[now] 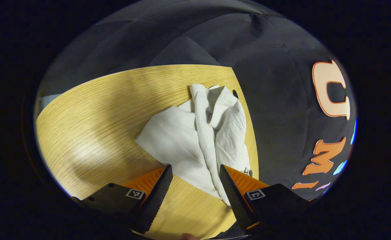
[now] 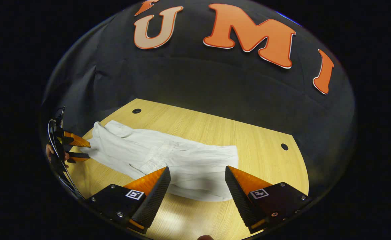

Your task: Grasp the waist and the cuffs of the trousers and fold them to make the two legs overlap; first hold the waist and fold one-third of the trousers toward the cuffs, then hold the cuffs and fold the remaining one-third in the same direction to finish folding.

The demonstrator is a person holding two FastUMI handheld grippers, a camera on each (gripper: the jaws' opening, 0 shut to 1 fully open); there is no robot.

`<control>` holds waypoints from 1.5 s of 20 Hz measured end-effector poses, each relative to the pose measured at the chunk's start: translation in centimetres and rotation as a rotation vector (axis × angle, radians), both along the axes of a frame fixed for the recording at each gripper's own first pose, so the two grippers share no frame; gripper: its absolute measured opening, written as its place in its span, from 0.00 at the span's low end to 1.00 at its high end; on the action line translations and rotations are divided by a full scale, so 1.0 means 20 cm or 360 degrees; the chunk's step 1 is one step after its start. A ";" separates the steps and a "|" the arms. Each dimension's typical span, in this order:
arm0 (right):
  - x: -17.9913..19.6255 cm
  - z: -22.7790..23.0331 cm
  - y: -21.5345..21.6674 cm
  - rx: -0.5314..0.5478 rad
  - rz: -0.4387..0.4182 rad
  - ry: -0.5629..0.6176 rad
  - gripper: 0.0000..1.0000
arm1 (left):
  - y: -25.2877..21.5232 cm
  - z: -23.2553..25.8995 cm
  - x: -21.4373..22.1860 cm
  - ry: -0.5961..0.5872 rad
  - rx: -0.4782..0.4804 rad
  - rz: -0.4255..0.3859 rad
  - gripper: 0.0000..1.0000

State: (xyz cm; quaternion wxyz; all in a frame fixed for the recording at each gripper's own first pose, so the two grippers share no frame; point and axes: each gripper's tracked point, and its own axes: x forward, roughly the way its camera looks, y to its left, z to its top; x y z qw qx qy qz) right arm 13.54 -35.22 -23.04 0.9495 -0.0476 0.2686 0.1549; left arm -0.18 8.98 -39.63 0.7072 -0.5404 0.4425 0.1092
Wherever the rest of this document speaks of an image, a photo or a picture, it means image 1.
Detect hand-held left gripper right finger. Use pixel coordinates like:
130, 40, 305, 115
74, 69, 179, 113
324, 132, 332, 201
219, 164, 312, 232

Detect white jeans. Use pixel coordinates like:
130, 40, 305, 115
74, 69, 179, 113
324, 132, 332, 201
135, 83, 255, 207

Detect black backdrop cloth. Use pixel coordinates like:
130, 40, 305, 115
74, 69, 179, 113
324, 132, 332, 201
37, 0, 358, 202

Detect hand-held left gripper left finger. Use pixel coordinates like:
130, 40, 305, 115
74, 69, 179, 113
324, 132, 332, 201
71, 164, 173, 234

